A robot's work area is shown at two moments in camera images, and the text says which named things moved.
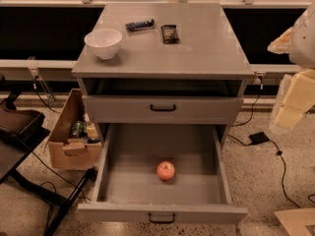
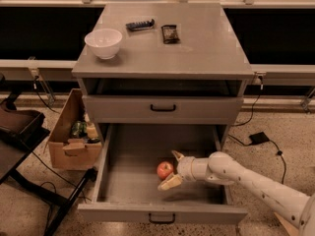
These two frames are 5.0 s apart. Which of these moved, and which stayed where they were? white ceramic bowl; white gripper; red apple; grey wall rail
Moved: white gripper
Stayed: red apple; grey wall rail; white ceramic bowl
